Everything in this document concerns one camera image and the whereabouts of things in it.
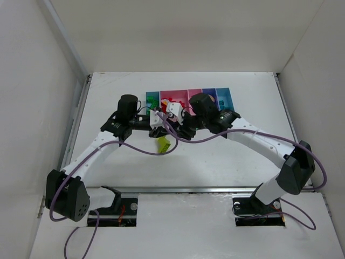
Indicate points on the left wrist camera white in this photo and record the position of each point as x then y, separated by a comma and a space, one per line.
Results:
156, 119

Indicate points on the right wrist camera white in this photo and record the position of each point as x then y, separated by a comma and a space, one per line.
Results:
174, 112

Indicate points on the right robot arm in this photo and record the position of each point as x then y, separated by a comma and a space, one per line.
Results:
294, 161

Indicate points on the light blue bin right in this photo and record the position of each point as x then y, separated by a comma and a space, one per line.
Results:
225, 95

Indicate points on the red flower duplo brick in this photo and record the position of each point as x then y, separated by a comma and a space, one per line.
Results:
165, 102

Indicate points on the large pink bin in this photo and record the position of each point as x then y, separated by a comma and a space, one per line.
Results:
178, 96

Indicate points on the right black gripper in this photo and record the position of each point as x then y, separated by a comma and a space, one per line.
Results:
182, 132

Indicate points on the lime green duplo stack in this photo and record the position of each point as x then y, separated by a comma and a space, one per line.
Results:
163, 144

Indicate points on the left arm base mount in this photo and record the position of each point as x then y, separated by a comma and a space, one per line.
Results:
126, 210

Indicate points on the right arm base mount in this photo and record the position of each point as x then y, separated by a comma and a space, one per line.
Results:
250, 213

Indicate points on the aluminium rail front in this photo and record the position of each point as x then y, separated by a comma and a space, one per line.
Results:
184, 190

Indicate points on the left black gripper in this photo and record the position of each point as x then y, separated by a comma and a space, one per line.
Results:
155, 131

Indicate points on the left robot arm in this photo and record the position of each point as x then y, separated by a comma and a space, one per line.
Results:
67, 196

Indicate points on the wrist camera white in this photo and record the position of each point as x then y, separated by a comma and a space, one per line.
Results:
156, 119
174, 112

